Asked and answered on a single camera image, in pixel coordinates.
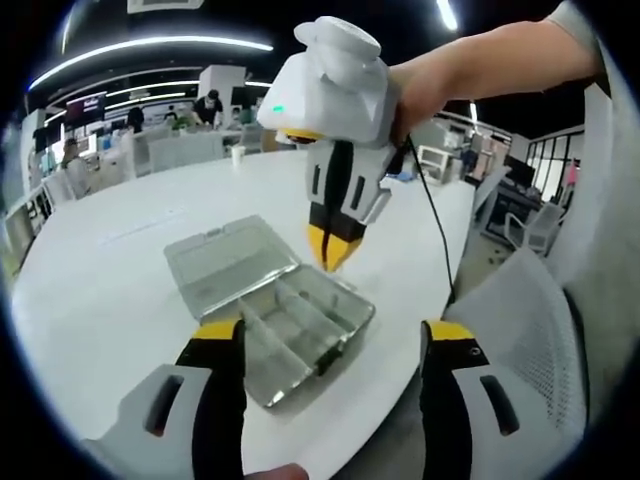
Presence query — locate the clear grey guide fixture box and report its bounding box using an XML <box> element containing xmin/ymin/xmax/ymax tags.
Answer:
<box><xmin>163</xmin><ymin>214</ymin><xmax>376</xmax><ymax>414</ymax></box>

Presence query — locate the clear plastic divider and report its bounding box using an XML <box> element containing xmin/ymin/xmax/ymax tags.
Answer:
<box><xmin>277</xmin><ymin>282</ymin><xmax>341</xmax><ymax>336</ymax></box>
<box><xmin>239</xmin><ymin>302</ymin><xmax>321</xmax><ymax>376</ymax></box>

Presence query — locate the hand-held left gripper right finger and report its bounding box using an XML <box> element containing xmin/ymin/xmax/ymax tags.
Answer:
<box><xmin>419</xmin><ymin>321</ymin><xmax>585</xmax><ymax>480</ymax></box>

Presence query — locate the white office chair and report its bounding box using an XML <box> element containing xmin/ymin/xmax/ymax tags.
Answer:
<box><xmin>504</xmin><ymin>202</ymin><xmax>564</xmax><ymax>251</ymax></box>

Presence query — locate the person's left hand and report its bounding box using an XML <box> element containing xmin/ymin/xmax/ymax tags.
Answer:
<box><xmin>244</xmin><ymin>462</ymin><xmax>309</xmax><ymax>480</ymax></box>

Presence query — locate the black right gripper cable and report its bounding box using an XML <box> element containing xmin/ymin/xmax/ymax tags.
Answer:
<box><xmin>399</xmin><ymin>134</ymin><xmax>459</xmax><ymax>304</ymax></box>

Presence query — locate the grey mesh office chair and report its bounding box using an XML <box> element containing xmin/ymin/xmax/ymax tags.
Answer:
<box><xmin>442</xmin><ymin>244</ymin><xmax>586</xmax><ymax>441</ymax></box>

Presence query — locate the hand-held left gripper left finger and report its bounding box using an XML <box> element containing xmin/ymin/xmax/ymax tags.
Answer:
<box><xmin>82</xmin><ymin>319</ymin><xmax>247</xmax><ymax>480</ymax></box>

